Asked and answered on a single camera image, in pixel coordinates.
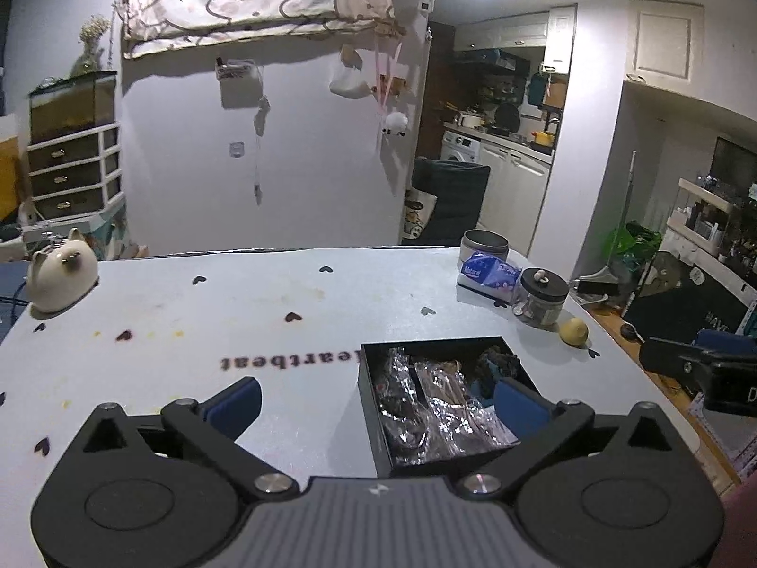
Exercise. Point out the dark blue knitted scrunchie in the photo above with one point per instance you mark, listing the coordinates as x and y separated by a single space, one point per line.
493 366

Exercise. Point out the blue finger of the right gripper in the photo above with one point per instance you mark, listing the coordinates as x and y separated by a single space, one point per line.
726 343

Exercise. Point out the yellow lemon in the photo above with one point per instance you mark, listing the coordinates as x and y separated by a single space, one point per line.
574 332

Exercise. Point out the white washing machine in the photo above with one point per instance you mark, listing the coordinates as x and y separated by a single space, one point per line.
457 147

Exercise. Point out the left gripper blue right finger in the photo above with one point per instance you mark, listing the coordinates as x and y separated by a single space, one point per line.
545 431

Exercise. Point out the white ceramic cat figurine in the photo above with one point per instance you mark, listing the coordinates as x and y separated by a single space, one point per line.
58 278

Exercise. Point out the dark blue laundry hamper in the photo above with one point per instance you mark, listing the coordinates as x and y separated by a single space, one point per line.
459 188

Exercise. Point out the black storage box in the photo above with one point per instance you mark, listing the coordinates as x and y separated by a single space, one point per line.
422 411

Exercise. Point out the white drawer cabinet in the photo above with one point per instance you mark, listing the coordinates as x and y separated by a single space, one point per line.
78 174

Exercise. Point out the green plastic bag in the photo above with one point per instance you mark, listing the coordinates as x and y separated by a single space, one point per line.
633 245

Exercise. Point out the glass terrarium tank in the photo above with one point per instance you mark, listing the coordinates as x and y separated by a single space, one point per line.
70 106

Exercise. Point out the cartoon print tote bag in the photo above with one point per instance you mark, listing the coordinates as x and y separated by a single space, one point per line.
418 208

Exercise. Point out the dried flower vase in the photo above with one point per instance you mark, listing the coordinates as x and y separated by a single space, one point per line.
90 35

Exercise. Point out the glass jar black lid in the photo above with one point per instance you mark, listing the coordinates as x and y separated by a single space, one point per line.
539 297

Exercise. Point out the blue tissue packet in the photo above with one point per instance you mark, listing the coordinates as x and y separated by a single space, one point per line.
490 276

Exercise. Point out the white fluffy hanging plush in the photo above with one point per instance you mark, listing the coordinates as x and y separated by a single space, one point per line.
395 124

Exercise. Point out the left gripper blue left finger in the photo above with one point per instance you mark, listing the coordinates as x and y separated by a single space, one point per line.
208 432

